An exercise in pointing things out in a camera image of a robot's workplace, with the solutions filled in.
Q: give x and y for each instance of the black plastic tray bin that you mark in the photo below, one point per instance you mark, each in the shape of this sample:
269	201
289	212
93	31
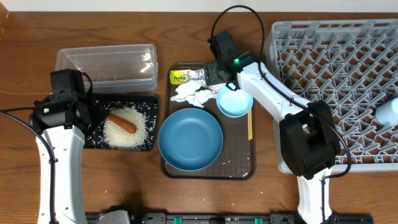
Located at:
125	97

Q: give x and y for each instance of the light blue cup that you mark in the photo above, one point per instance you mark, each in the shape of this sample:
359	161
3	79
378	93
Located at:
386	114

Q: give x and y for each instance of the light blue small bowl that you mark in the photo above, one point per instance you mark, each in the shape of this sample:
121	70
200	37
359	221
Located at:
234	104

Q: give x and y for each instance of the clear plastic bin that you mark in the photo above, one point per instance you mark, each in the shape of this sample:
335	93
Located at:
114	68

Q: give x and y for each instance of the pile of white rice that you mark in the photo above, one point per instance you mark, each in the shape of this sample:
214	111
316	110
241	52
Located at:
110	136

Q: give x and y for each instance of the brown serving tray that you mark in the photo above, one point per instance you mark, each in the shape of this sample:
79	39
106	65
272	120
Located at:
237	158

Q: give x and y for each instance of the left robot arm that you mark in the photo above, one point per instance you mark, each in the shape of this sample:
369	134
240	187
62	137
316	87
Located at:
60	122

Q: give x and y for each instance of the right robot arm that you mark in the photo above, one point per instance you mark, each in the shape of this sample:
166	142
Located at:
308	141

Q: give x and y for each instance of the crumpled white foil paper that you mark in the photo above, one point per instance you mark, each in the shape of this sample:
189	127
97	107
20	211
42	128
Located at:
196	91

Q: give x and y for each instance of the yellow snack wrapper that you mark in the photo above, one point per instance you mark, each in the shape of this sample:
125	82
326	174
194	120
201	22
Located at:
178	77

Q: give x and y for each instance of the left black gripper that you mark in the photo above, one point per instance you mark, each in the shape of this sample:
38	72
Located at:
94	112

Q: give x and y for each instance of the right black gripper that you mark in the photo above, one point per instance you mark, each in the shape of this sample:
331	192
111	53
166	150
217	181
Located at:
210	73

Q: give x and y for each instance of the pink white cup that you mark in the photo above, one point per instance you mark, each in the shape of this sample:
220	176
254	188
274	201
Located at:
216	87

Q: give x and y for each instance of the grey dishwasher rack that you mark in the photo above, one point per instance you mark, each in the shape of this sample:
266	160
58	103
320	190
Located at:
351	65

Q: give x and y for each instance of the orange carrot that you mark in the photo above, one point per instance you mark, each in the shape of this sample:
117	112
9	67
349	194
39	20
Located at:
126	125

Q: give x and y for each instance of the dark blue plate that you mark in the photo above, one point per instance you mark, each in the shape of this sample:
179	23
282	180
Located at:
190	139

